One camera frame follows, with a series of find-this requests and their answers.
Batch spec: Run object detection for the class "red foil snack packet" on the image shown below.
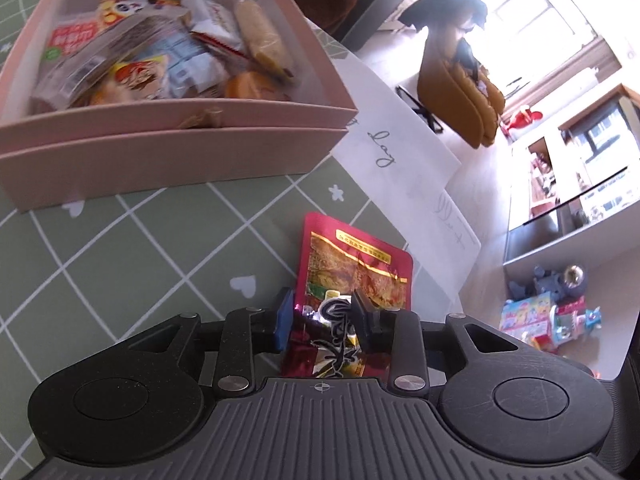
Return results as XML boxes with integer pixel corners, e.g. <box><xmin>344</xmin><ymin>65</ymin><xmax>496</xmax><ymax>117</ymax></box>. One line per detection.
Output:
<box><xmin>280</xmin><ymin>212</ymin><xmax>415</xmax><ymax>378</ymax></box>

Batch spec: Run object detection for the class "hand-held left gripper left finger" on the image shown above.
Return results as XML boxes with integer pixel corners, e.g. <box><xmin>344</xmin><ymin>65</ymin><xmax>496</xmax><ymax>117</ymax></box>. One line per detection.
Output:
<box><xmin>125</xmin><ymin>287</ymin><xmax>295</xmax><ymax>395</ymax></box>

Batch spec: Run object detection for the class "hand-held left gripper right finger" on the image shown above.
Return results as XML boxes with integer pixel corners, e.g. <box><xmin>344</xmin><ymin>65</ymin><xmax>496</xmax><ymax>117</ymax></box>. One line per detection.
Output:
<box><xmin>350</xmin><ymin>287</ymin><xmax>538</xmax><ymax>393</ymax></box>

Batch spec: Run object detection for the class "long beige biscuit packet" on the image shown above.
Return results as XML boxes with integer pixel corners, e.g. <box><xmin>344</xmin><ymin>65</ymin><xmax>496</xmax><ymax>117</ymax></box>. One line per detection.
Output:
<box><xmin>231</xmin><ymin>0</ymin><xmax>297</xmax><ymax>80</ymax></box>

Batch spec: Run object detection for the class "black clothing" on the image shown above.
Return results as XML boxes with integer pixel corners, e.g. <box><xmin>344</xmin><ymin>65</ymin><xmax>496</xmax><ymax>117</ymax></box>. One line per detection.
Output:
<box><xmin>398</xmin><ymin>0</ymin><xmax>490</xmax><ymax>83</ymax></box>

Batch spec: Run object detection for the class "orange round bun packet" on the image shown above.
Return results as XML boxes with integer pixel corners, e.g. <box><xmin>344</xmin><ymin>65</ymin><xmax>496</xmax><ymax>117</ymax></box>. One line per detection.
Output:
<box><xmin>224</xmin><ymin>71</ymin><xmax>293</xmax><ymax>102</ymax></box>

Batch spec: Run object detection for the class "yellow cartoon snack packet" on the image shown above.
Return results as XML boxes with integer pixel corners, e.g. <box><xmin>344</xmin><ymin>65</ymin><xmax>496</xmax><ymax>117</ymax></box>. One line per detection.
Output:
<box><xmin>107</xmin><ymin>56</ymin><xmax>173</xmax><ymax>102</ymax></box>

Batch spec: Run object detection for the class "red toy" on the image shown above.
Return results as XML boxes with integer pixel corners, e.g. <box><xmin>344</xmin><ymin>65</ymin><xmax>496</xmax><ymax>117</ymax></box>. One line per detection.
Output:
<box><xmin>500</xmin><ymin>105</ymin><xmax>545</xmax><ymax>137</ymax></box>

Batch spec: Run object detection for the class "white paper with script writing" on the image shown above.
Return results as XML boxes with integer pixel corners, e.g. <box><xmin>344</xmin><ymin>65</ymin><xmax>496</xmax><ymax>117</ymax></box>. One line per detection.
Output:
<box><xmin>300</xmin><ymin>17</ymin><xmax>483</xmax><ymax>306</ymax></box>

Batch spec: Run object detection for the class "colourful toy box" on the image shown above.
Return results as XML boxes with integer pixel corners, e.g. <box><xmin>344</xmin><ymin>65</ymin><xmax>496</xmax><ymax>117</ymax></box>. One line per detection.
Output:
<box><xmin>499</xmin><ymin>292</ymin><xmax>558</xmax><ymax>348</ymax></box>

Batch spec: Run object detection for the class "pink box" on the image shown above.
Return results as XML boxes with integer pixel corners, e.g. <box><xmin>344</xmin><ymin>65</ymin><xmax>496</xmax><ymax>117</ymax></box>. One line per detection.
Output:
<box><xmin>0</xmin><ymin>0</ymin><xmax>358</xmax><ymax>136</ymax></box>

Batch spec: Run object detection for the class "white shelf cabinet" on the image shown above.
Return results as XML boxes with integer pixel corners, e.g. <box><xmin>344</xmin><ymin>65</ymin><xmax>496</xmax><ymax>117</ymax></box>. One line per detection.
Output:
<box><xmin>502</xmin><ymin>84</ymin><xmax>640</xmax><ymax>267</ymax></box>

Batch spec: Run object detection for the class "red green label snack packet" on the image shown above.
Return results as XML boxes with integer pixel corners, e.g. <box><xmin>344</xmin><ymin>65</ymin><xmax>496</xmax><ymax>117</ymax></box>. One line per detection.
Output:
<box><xmin>46</xmin><ymin>19</ymin><xmax>98</xmax><ymax>58</ymax></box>

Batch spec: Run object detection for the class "bright window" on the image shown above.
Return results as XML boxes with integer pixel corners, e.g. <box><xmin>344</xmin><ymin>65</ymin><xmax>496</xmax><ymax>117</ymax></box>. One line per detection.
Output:
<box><xmin>480</xmin><ymin>0</ymin><xmax>601</xmax><ymax>61</ymax></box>

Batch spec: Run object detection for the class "clear barcode snack packet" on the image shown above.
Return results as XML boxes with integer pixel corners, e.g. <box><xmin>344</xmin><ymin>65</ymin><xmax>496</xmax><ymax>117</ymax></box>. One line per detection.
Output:
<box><xmin>31</xmin><ymin>17</ymin><xmax>161</xmax><ymax>108</ymax></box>

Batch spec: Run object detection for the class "panda print snack packet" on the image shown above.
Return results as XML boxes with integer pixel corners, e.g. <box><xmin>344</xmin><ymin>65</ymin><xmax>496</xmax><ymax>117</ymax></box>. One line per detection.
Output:
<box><xmin>97</xmin><ymin>0</ymin><xmax>168</xmax><ymax>28</ymax></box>

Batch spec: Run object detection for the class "small colourful toy figure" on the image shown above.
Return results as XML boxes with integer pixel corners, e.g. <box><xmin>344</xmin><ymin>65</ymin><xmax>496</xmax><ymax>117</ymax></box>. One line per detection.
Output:
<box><xmin>550</xmin><ymin>300</ymin><xmax>603</xmax><ymax>348</ymax></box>

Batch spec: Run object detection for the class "small brown snack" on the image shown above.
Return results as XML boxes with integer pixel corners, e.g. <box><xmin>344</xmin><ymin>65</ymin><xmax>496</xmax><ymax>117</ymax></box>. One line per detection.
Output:
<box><xmin>182</xmin><ymin>109</ymin><xmax>223</xmax><ymax>129</ymax></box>

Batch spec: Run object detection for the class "mustard yellow chair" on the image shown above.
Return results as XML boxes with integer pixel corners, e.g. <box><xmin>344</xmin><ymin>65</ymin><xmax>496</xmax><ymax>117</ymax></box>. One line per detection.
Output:
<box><xmin>417</xmin><ymin>25</ymin><xmax>507</xmax><ymax>150</ymax></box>

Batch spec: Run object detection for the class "grey blue toy figure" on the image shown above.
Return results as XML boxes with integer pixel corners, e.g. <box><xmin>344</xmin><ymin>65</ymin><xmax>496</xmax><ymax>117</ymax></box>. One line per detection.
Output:
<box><xmin>509</xmin><ymin>265</ymin><xmax>563</xmax><ymax>303</ymax></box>

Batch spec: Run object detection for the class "white wrapper with red stripe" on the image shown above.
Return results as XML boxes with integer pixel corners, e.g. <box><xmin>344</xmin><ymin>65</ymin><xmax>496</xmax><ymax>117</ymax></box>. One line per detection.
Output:
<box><xmin>177</xmin><ymin>0</ymin><xmax>248</xmax><ymax>58</ymax></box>

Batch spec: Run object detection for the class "black metal frame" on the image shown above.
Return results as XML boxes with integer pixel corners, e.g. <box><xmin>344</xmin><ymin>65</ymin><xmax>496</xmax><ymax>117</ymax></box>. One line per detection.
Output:
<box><xmin>395</xmin><ymin>85</ymin><xmax>445</xmax><ymax>134</ymax></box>

